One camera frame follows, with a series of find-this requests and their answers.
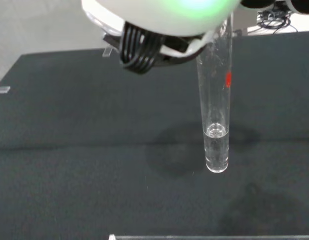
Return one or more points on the clear plastic test tube rack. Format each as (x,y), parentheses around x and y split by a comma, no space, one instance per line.
(194,237)

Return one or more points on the black bench cloth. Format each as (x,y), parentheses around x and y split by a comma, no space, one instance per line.
(69,150)

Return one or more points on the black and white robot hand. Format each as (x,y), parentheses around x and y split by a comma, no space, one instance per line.
(169,17)

